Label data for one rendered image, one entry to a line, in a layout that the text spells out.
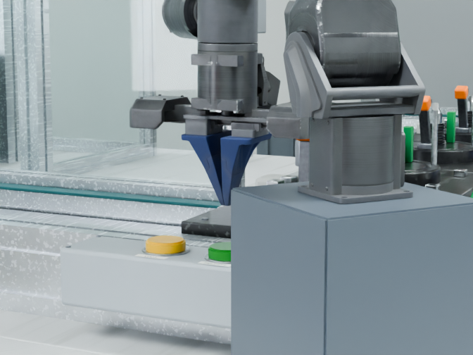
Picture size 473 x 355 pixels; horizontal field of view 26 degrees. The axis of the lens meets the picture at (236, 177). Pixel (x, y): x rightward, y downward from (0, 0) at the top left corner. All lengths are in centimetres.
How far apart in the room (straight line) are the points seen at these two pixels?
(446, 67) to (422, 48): 22
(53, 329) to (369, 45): 52
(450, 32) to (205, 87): 536
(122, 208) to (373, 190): 71
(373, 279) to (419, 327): 6
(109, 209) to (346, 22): 73
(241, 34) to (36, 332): 40
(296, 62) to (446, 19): 552
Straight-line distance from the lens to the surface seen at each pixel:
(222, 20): 95
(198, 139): 96
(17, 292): 120
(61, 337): 110
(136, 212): 140
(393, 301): 73
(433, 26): 620
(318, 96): 73
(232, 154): 96
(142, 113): 99
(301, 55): 75
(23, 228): 117
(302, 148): 112
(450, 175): 148
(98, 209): 143
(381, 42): 77
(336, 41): 75
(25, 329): 113
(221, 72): 95
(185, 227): 112
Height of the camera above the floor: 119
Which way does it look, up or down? 9 degrees down
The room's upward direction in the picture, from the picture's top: straight up
